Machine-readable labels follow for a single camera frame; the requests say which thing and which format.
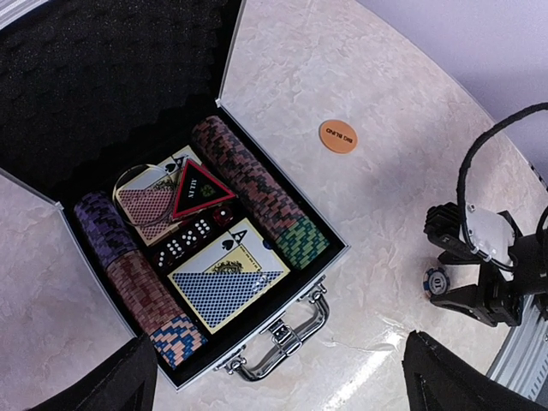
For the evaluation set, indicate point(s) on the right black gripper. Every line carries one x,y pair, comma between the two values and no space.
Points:
498,299

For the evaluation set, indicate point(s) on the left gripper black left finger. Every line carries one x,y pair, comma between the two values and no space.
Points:
124,381

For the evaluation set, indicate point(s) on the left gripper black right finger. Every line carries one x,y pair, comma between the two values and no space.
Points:
437,379

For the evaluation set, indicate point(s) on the blue white poker chip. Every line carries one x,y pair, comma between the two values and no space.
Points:
435,282

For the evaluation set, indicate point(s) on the red translucent die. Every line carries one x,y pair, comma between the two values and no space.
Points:
223,215
175,248
164,260
199,229
188,239

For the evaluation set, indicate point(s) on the green chip stack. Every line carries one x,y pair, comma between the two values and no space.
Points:
302,243

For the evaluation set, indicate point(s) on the black red triangular button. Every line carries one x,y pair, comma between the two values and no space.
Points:
198,189

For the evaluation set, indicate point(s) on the aluminium poker case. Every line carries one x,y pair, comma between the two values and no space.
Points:
113,111

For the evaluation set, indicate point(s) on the blue white chip stack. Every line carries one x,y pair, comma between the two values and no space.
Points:
177,340

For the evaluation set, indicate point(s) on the left chip row in case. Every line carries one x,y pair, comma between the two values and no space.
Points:
132,277

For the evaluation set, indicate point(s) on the chip row in case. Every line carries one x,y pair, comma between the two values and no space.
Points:
259,192
132,277

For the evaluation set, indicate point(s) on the blue card deck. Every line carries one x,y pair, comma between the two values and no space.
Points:
228,275

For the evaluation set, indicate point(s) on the red card deck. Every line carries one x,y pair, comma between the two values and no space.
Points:
154,234

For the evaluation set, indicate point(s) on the orange round button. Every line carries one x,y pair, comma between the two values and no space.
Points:
338,136

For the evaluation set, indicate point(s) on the right chip row in case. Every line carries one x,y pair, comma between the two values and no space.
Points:
259,192

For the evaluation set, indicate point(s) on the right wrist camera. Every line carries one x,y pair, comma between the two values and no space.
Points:
489,236

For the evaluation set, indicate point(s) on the front aluminium rail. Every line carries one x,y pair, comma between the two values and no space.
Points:
520,359

